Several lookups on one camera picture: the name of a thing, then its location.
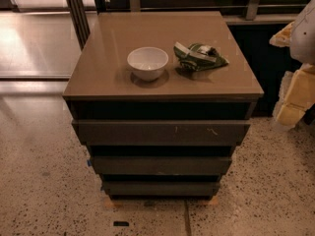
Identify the metal railing frame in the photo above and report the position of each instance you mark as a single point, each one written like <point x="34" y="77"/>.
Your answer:
<point x="249" y="20"/>

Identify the white ceramic bowl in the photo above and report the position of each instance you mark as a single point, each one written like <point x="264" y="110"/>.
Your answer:
<point x="147" y="63"/>

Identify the black tape floor marker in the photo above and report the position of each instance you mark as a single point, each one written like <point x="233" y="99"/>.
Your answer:
<point x="120" y="223"/>

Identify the grey drawer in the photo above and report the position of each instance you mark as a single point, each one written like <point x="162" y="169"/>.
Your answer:
<point x="161" y="188"/>
<point x="160" y="165"/>
<point x="160" y="133"/>

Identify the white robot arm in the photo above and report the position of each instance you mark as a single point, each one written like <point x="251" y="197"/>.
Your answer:
<point x="302" y="44"/>

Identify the brown drawer cabinet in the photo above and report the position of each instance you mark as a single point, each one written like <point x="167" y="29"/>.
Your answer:
<point x="103" y="86"/>

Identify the green crumpled snack bag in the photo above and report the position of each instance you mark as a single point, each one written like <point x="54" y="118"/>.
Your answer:
<point x="198" y="57"/>

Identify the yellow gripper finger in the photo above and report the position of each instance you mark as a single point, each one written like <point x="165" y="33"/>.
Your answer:
<point x="282" y="37"/>
<point x="299" y="97"/>

